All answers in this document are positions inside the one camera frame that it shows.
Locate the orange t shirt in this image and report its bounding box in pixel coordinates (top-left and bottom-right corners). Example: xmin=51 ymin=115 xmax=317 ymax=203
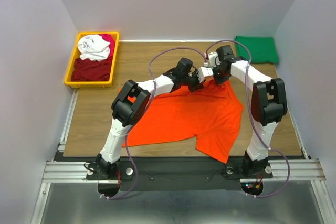
xmin=128 ymin=80 xmax=244 ymax=163

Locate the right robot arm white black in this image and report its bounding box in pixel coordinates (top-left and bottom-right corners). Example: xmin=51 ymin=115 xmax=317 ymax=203
xmin=206 ymin=45 xmax=288 ymax=177

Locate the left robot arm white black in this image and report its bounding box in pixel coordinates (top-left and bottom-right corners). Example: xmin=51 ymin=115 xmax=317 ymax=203
xmin=84 ymin=58 xmax=206 ymax=179

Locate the green folded t shirt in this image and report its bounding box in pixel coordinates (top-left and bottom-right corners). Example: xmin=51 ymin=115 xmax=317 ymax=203
xmin=234 ymin=36 xmax=279 ymax=64

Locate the pink t shirt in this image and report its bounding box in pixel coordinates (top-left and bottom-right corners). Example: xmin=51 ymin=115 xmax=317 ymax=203
xmin=100 ymin=34 xmax=116 ymax=59

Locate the white t shirt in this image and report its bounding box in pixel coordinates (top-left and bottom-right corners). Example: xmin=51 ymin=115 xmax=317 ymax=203
xmin=77 ymin=35 xmax=110 ymax=62

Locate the dark red t shirt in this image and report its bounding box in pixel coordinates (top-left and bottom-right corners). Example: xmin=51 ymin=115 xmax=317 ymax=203
xmin=71 ymin=58 xmax=112 ymax=82

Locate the yellow plastic bin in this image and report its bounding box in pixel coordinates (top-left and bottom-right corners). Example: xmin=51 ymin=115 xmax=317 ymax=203
xmin=64 ymin=31 xmax=120 ymax=88

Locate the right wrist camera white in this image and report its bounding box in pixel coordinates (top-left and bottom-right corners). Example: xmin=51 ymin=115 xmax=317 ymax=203
xmin=203 ymin=52 xmax=218 ymax=68

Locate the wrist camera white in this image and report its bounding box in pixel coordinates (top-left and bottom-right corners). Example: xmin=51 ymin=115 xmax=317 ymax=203
xmin=197 ymin=67 xmax=213 ymax=83
xmin=203 ymin=52 xmax=218 ymax=68

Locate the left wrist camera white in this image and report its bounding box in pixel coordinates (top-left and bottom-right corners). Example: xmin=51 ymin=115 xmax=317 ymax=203
xmin=197 ymin=67 xmax=213 ymax=83

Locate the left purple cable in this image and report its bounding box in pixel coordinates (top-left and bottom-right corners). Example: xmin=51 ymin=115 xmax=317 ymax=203
xmin=98 ymin=47 xmax=208 ymax=200

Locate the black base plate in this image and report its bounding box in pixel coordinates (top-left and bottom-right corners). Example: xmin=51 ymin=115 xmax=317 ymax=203
xmin=86 ymin=156 xmax=274 ymax=192

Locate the aluminium frame rail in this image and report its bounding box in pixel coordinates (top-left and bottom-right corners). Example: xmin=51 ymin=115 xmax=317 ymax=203
xmin=32 ymin=86 xmax=334 ymax=223

